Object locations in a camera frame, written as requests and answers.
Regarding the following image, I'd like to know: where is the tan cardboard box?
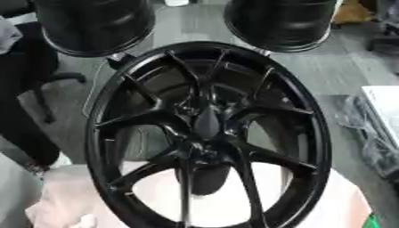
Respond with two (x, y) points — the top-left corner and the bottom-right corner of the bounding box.
(331, 0), (374, 25)

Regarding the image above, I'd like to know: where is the white cloth sheet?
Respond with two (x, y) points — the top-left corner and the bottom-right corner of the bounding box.
(23, 160), (374, 228)

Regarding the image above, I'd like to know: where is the white flat box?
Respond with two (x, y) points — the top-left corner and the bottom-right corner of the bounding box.
(360, 85), (399, 149)

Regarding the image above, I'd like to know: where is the black spoked wheel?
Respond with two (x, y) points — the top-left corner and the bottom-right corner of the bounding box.
(84, 41), (334, 228)

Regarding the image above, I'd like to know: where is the clear plastic wrap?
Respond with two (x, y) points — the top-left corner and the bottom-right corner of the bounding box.
(333, 94), (399, 180)

